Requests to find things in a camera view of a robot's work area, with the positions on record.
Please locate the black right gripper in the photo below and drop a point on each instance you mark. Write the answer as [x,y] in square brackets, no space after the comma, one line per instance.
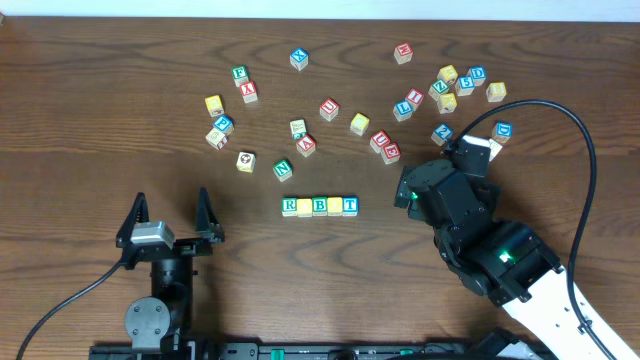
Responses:
[405,187]

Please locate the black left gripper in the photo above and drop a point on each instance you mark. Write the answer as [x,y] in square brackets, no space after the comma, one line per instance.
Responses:
[181,248]

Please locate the blue T block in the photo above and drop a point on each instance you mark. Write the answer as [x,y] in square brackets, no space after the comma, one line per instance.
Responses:
[350,206]

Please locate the green R block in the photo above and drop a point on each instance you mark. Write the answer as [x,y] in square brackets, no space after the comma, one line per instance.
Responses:
[289,207]

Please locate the yellow o block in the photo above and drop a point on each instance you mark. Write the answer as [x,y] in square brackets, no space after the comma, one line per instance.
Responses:
[359,124]
[335,206]
[304,207]

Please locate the green B block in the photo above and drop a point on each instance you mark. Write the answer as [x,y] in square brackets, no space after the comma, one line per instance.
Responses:
[319,206]

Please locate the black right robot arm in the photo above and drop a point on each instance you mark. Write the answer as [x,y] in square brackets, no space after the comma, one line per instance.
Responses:
[503,260]

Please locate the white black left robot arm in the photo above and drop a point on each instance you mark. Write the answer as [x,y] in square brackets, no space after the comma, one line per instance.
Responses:
[159,323]

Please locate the plain wooden tilted block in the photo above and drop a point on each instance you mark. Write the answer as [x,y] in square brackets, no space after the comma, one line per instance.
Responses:
[495,148]

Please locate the blue 2 block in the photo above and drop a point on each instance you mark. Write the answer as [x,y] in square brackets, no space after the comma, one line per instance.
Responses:
[441,134]

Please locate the blue D block right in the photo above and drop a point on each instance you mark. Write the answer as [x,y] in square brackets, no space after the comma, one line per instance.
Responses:
[502,132]

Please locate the blue d block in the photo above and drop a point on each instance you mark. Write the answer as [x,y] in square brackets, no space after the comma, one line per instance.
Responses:
[478,75]
[502,132]

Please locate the red E block lower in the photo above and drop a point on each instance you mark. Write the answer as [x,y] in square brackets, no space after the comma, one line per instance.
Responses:
[390,153]

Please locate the red e block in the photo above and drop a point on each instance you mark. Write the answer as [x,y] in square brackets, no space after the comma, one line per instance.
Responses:
[390,153]
[403,53]

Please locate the wooden block red edge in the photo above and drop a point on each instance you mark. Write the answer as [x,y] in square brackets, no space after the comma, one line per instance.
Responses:
[216,138]

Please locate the yellow block with hammer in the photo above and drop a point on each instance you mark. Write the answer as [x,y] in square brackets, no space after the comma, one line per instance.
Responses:
[446,103]

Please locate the wooden block flower picture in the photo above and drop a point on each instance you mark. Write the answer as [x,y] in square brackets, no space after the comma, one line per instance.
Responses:
[246,162]

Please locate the red U block lower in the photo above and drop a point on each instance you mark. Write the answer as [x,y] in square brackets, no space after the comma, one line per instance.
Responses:
[379,140]

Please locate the red u block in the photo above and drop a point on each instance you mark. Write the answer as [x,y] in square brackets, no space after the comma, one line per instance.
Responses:
[379,140]
[329,109]

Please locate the blue L block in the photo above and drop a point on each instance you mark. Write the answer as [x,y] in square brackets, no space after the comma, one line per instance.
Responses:
[402,110]

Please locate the red I block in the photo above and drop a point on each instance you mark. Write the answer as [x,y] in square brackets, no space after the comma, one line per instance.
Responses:
[414,98]

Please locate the green Z block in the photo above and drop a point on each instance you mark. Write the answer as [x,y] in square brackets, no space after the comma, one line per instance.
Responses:
[437,89]

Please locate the blue 5 block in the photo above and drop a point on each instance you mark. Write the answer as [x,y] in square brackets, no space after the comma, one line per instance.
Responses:
[464,86]

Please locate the blue P block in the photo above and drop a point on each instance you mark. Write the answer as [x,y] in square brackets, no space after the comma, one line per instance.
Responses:
[223,124]

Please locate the yellow 8 block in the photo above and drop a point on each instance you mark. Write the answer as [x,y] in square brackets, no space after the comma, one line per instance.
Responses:
[496,92]

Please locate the yellow block far left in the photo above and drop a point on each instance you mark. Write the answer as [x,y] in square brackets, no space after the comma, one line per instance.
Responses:
[214,106]

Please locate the green N block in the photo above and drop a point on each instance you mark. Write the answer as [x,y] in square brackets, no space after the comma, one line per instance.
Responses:
[283,170]

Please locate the yellow block top right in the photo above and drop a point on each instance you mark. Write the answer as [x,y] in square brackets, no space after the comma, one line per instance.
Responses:
[448,74]

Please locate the blue D block upper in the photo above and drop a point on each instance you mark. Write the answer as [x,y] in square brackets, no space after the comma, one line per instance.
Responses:
[478,75]

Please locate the red E block top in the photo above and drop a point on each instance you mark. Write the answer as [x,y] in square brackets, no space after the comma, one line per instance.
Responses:
[403,53]

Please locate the red A block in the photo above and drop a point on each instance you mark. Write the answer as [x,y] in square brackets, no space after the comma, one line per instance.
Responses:
[306,145]

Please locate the red U block upper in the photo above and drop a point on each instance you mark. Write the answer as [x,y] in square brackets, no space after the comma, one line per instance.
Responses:
[329,109]

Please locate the wooden block green edge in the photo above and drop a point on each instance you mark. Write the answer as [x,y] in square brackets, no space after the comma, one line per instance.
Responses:
[298,129]

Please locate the green F block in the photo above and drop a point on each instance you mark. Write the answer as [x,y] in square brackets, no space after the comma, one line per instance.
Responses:
[240,75]

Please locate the blue X block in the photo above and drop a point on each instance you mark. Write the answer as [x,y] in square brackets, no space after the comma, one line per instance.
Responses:
[299,59]

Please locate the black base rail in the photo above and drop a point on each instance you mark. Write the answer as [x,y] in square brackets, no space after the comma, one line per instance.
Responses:
[253,351]

